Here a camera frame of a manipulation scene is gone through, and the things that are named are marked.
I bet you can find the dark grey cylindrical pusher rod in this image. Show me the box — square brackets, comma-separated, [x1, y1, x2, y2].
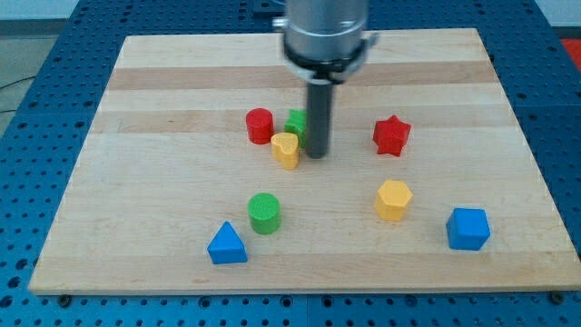
[306, 84, 334, 159]

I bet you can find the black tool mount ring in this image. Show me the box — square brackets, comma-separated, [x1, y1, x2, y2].
[283, 33, 378, 85]

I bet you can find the green star block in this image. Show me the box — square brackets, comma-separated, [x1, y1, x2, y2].
[284, 109, 307, 149]

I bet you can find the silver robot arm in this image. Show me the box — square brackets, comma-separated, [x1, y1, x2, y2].
[273, 0, 379, 159]

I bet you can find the red star block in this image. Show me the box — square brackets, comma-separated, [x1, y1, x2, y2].
[372, 115, 412, 157]

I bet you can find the wooden board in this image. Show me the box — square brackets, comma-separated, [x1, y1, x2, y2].
[29, 28, 580, 295]

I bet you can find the yellow heart block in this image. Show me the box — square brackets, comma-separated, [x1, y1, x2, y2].
[271, 133, 300, 170]

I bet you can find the red cylinder block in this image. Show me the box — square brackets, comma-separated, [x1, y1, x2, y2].
[245, 108, 274, 144]

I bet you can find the yellow hexagon block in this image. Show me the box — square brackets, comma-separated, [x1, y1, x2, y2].
[374, 180, 413, 222]

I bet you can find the green cylinder block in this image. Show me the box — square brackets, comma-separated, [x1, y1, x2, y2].
[247, 193, 281, 234]

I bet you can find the blue triangle block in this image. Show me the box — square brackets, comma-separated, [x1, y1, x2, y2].
[207, 222, 248, 264]

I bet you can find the blue cube block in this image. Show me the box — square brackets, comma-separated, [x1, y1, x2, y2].
[446, 208, 491, 251]

